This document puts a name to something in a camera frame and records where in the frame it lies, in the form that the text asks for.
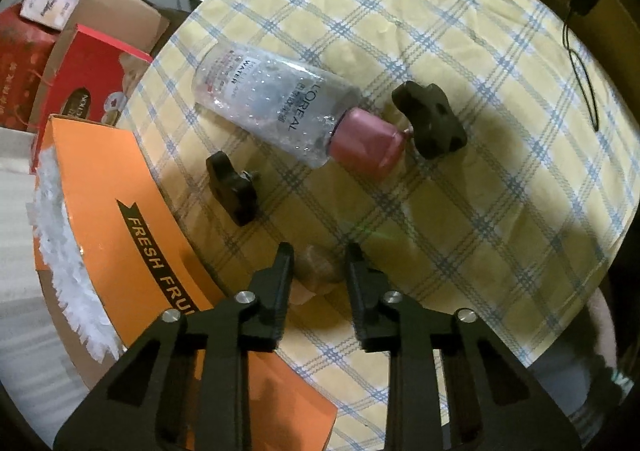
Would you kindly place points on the orange cardboard box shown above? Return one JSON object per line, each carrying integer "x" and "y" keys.
{"x": 125, "y": 181}

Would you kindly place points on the yellow plaid tablecloth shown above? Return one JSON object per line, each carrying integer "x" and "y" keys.
{"x": 450, "y": 231}

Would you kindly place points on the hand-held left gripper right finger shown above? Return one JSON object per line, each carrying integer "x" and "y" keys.
{"x": 357, "y": 291}

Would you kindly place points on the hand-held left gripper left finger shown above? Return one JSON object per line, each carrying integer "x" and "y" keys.
{"x": 280, "y": 291}

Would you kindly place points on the pink tissue pack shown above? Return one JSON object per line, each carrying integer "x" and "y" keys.
{"x": 50, "y": 1}

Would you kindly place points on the dark red patterned box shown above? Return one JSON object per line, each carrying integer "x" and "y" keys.
{"x": 20, "y": 61}

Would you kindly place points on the large brown cardboard box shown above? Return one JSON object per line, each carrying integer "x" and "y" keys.
{"x": 120, "y": 16}

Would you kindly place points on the small black star knob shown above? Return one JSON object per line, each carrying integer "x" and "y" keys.
{"x": 232, "y": 191}

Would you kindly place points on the red chocolate gift box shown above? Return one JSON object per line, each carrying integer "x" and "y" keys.
{"x": 90, "y": 66}

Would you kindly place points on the small tan roll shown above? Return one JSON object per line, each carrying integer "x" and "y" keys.
{"x": 320, "y": 271}

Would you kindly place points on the white fluffy duster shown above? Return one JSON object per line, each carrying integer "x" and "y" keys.
{"x": 60, "y": 251}

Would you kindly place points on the large black star knob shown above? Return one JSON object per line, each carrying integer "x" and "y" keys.
{"x": 430, "y": 116}

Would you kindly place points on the clear bottle with pink cap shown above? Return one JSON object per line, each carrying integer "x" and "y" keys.
{"x": 270, "y": 96}

